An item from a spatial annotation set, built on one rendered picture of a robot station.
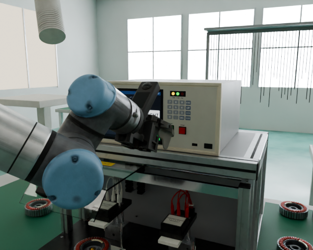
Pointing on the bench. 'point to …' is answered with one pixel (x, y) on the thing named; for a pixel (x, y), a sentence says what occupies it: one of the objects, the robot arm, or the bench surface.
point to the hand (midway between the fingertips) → (161, 131)
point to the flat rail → (185, 184)
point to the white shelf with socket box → (29, 100)
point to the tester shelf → (233, 165)
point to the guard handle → (40, 192)
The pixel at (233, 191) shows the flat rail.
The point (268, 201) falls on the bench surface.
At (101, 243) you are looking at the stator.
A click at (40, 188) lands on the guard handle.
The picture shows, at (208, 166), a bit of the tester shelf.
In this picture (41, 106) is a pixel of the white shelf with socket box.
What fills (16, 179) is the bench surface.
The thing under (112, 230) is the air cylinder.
